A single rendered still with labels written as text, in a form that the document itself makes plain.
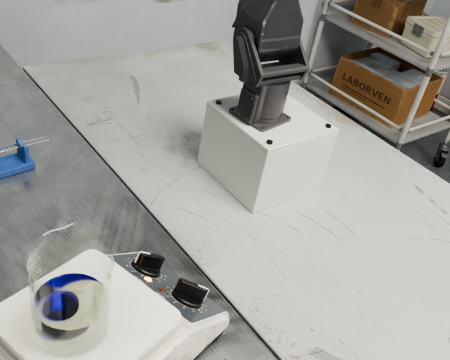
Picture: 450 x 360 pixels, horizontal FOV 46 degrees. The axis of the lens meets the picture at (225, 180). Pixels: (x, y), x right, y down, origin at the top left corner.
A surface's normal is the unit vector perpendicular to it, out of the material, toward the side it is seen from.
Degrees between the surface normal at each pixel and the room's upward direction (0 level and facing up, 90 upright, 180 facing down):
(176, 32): 90
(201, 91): 0
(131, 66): 0
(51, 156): 0
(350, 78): 91
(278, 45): 84
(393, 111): 90
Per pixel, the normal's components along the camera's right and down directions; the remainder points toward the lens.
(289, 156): 0.59, 0.55
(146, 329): 0.16, -0.80
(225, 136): -0.79, 0.25
